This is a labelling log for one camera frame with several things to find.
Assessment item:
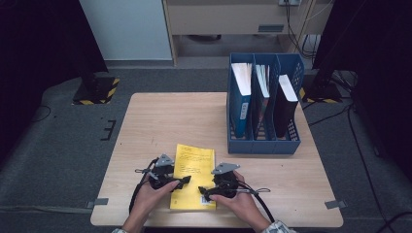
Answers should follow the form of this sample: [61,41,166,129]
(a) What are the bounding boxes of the yellow paperback book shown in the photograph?
[169,144,218,212]

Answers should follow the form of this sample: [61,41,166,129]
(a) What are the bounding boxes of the grey tape strip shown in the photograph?
[86,197,110,210]
[324,199,348,210]

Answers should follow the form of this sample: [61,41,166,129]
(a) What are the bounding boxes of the person's left hand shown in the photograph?
[129,179,181,225]

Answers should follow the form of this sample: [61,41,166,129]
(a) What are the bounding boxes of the black yellow-striped stand base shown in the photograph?
[299,75,343,105]
[71,76,120,106]

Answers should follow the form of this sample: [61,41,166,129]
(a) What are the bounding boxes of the beige wooden desk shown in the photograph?
[161,0,334,66]

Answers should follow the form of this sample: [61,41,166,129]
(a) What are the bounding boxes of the thick blue book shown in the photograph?
[230,62,254,139]

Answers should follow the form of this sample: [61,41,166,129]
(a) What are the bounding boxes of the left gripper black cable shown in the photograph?
[128,158,159,215]

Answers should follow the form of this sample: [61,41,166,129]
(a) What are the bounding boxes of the blue three-slot file rack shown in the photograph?
[226,52,305,155]

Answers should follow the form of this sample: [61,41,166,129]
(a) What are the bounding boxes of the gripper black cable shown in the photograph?
[128,158,159,215]
[237,179,276,224]

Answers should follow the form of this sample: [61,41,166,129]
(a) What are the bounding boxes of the person's right hand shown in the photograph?
[208,170,272,233]

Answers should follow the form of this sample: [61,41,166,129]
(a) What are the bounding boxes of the teal colourful cover book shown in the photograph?
[254,63,271,139]

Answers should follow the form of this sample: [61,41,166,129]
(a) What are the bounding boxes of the black hardcover book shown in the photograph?
[273,74,299,139]

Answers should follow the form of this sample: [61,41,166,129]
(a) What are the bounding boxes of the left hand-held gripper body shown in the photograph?
[135,153,178,191]

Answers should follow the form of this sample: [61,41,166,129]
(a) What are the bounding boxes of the looped black floor cable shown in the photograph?
[27,105,52,125]

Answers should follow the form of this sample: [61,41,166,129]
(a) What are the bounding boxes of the hanging cable bundle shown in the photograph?
[284,0,334,61]

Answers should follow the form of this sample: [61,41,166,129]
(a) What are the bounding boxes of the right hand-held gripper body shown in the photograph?
[210,162,242,199]

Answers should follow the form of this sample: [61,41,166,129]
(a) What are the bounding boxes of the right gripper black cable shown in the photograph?
[237,179,276,224]

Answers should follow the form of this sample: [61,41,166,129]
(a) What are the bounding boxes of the long black floor cable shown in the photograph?
[347,103,390,226]

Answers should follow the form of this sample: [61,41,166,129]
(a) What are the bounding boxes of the white cabinet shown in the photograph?
[80,0,173,62]

